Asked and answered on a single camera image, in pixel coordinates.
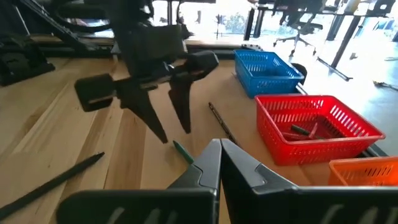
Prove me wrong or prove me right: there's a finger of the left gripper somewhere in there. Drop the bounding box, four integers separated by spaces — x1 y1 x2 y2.
119 85 169 145
169 77 195 135

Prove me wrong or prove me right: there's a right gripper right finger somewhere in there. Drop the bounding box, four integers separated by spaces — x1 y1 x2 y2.
220 138 398 224

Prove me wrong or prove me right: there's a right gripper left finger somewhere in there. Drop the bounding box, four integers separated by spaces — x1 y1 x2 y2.
55 138 223 224

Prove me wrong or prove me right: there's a teal crayon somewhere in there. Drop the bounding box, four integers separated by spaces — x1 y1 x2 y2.
290 123 313 137

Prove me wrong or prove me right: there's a dark pencil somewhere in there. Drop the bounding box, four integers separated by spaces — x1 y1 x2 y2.
208 101 239 146

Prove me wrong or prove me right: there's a red plastic bin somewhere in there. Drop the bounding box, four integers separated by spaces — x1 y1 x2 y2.
254 95 387 167

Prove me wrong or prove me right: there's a blue plastic bin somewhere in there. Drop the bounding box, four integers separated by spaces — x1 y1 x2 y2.
233 49 305 100

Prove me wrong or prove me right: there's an orange plastic bin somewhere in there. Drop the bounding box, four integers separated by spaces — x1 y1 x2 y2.
328 155 398 187

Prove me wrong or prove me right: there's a black pen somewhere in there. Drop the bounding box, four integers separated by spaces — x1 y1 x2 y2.
0 151 106 221

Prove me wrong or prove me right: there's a black table clamp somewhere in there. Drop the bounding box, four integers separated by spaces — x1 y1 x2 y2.
290 62 308 85

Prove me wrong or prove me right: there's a black plastic cradle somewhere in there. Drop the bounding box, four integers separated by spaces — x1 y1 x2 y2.
0 32 56 87

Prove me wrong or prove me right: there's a black window desk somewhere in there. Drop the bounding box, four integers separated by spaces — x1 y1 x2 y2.
242 0 398 82

